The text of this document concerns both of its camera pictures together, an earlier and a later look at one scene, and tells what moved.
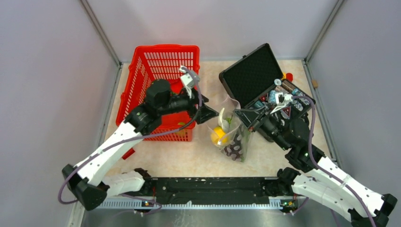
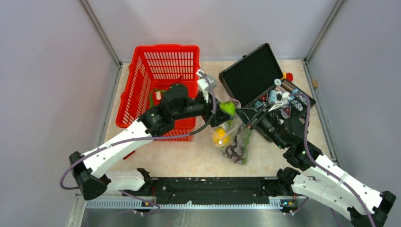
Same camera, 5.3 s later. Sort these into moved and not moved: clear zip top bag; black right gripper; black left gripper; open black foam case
Moved: black left gripper
Not moved: black right gripper; clear zip top bag; open black foam case
